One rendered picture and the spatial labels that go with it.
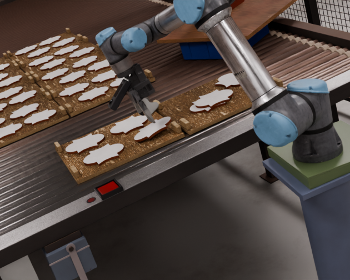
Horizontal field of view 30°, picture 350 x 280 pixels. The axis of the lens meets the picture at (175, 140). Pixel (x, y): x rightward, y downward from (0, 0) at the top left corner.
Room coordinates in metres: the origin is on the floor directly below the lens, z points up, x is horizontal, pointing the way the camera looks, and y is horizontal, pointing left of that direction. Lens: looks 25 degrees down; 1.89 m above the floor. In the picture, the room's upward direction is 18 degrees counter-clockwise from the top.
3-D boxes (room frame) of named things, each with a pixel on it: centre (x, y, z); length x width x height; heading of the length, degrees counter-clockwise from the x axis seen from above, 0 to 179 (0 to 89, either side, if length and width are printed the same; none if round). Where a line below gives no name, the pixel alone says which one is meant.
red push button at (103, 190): (1.87, 0.25, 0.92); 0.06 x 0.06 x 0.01; 18
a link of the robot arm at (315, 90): (1.73, -0.41, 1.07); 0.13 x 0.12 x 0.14; 130
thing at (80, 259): (1.80, 0.44, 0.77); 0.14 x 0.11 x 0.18; 108
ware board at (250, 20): (2.95, -0.41, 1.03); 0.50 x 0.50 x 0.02; 46
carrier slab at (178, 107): (2.31, -0.20, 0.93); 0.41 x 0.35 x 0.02; 106
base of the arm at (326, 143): (1.73, -0.41, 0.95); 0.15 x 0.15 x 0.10
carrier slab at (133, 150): (2.20, 0.21, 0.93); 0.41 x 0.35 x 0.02; 105
